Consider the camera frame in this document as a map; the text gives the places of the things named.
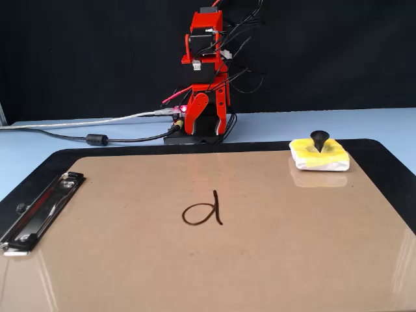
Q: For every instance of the metal clipboard clip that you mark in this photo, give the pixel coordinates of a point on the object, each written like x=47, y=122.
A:
x=42, y=211

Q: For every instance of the controller circuit board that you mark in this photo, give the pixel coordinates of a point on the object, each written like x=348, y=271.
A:
x=178, y=113

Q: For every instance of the red robot arm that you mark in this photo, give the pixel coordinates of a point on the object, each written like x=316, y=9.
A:
x=204, y=24

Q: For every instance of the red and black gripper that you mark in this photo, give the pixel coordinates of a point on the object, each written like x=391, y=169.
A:
x=201, y=88

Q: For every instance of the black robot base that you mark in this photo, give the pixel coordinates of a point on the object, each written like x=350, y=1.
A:
x=185, y=139

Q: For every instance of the grey metal post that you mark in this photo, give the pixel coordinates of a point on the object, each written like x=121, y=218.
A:
x=2, y=113

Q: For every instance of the brown clipboard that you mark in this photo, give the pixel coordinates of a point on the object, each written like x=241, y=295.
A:
x=208, y=260

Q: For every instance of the yellow sponge with black knob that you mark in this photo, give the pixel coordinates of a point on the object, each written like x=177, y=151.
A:
x=325, y=159

